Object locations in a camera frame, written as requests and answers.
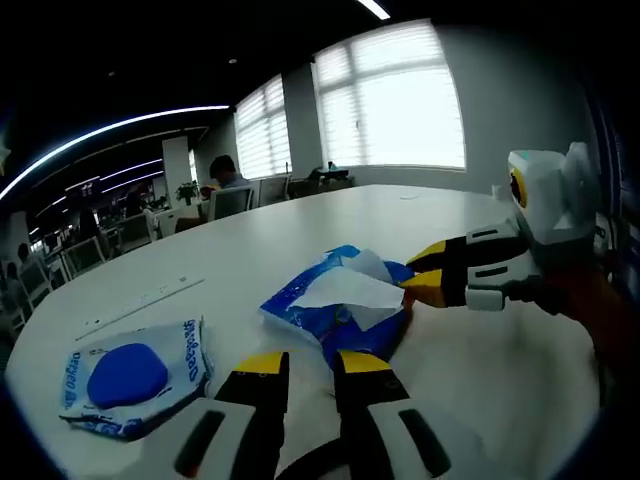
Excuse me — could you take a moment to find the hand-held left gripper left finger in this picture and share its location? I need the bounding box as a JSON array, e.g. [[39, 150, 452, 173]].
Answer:
[[172, 350, 291, 480]]

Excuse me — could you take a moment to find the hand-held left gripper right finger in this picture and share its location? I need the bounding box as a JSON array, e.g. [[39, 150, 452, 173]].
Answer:
[[333, 349, 489, 480]]

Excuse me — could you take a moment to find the blue tissue packet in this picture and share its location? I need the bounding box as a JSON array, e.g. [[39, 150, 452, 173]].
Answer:
[[259, 243, 416, 369]]

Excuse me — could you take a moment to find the white tissue sheet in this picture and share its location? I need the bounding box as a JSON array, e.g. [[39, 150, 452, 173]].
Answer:
[[299, 248, 405, 332]]

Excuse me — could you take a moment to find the white wet wipes pack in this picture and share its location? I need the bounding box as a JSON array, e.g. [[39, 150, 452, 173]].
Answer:
[[58, 315, 215, 442]]

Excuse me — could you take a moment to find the table socket strip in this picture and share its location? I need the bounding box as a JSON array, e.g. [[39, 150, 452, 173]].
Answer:
[[74, 277, 207, 342]]

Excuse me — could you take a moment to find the window with blinds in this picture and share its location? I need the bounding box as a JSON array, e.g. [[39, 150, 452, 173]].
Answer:
[[313, 22, 467, 171], [234, 74, 292, 180]]

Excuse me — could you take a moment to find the white table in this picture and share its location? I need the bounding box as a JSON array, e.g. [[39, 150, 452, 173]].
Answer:
[[4, 183, 606, 480]]

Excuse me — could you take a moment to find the white office chair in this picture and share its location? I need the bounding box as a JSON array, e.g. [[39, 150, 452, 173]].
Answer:
[[207, 187, 255, 222]]

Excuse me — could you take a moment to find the potted plant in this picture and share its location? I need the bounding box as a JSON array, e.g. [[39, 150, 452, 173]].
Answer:
[[174, 180, 201, 206]]

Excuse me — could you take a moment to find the curved ceiling light strip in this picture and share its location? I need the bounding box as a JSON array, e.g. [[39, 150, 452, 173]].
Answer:
[[0, 104, 231, 201]]

